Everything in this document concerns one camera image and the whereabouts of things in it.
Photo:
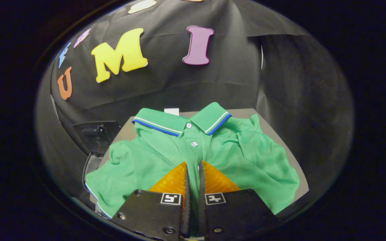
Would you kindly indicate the green polo shirt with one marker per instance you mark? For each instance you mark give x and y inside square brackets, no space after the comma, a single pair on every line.
[243,157]

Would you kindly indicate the grey cabinet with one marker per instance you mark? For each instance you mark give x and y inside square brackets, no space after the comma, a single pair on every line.
[290,157]

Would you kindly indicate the dark washing machine lid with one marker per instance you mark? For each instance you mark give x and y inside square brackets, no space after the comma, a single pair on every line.
[97,132]

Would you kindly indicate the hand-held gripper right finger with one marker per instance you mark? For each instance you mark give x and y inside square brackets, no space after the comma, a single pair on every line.
[233,214]

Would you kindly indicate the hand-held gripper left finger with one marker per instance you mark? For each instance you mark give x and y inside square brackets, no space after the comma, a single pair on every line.
[152,214]

